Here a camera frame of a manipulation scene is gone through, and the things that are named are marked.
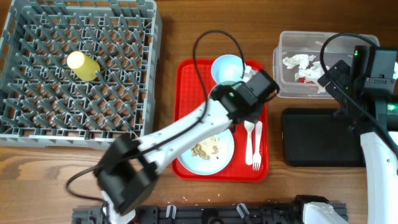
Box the light blue plate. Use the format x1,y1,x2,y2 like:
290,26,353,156
178,129,234,175

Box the light blue bowl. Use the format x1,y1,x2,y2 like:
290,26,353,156
211,54,251,84

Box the red snack wrapper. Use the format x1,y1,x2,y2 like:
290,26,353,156
298,77,314,84

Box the red plastic tray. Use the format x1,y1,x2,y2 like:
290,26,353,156
171,59,269,182

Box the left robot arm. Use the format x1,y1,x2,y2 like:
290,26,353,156
94,70,279,223

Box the food scraps on plate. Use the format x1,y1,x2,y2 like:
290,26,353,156
191,135,220,160

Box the clear plastic bin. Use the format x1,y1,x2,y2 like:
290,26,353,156
273,31,368,99

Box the white plastic spoon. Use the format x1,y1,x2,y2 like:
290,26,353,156
244,121,255,166

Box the white plastic fork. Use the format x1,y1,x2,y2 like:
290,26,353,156
252,121,262,171

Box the yellow plastic cup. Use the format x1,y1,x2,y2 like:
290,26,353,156
67,51,101,82

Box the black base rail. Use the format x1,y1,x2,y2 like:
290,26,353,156
72,203,300,224

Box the grey dishwasher rack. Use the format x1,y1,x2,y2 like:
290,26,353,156
1,0,162,149

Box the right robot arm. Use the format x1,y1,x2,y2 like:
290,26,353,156
318,45,397,223

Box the white napkin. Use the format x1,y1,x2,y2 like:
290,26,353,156
282,54,326,94

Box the black tray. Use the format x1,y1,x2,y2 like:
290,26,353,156
281,108,365,167

